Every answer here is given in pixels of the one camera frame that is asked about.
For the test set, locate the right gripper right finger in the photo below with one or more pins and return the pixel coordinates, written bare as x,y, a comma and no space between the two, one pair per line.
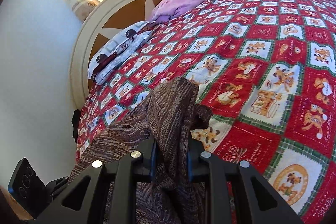
239,186

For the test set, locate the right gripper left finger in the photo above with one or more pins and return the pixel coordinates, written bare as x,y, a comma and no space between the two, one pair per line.
84,199

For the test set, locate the brown knitted sweater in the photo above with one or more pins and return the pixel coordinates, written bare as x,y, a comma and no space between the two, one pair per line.
169,113

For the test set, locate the black phone on gripper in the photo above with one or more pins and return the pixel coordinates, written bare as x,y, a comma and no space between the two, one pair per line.
27,189

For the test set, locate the red patchwork bedspread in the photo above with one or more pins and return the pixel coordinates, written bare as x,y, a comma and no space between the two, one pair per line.
266,69

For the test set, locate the white patterned pillow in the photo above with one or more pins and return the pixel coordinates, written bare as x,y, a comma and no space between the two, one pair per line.
118,49

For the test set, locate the cream round headboard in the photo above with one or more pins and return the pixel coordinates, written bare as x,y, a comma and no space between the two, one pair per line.
106,20

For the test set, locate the pink pillow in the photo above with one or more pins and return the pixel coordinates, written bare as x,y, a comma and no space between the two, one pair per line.
169,9

